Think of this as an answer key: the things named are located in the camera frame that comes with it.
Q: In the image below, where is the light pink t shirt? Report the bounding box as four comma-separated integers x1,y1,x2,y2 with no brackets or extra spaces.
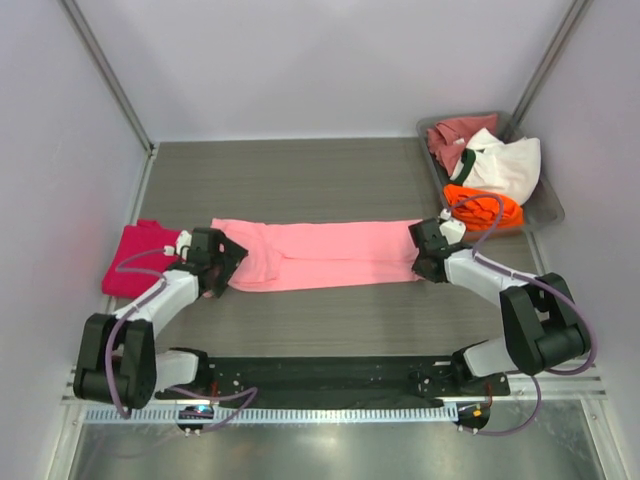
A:
211,218,421,293

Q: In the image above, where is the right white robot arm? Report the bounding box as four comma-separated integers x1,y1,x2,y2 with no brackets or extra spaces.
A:
408,219,596,396

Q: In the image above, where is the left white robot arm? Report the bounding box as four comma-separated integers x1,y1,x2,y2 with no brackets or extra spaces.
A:
72,228,249,417

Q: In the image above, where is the orange t shirt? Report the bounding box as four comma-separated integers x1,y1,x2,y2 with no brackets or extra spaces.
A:
443,184,525,232

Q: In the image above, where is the folded magenta t shirt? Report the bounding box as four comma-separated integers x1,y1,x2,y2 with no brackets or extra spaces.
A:
101,219,180,299

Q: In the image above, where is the dusty rose t shirt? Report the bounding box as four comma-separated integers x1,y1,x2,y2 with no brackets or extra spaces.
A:
426,113,499,175

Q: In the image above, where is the white t shirt green collar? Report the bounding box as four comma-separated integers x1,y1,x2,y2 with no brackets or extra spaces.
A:
449,128,541,206

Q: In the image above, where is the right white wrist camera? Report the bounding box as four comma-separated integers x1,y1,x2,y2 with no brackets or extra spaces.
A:
438,209,466,245

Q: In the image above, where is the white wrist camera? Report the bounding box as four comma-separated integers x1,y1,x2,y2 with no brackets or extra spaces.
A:
164,230,192,260
438,209,466,245

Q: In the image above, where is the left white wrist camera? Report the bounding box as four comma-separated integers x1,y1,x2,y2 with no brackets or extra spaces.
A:
164,230,192,260

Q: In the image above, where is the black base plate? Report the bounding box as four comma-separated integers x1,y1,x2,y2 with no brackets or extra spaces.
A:
180,356,510,410

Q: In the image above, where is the aluminium front rail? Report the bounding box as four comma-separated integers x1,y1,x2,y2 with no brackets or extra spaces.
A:
61,367,606,405

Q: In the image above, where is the left aluminium frame post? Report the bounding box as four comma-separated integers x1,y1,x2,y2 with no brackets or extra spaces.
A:
58,0,154,156

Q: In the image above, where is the aluminium frame post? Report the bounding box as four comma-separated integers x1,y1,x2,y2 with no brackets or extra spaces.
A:
512,0,594,125
58,0,154,156

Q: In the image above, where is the white slotted cable duct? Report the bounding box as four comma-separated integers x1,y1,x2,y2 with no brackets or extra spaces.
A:
84,403,458,425

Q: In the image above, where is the right aluminium frame post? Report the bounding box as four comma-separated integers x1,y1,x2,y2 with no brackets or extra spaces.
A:
512,0,594,125

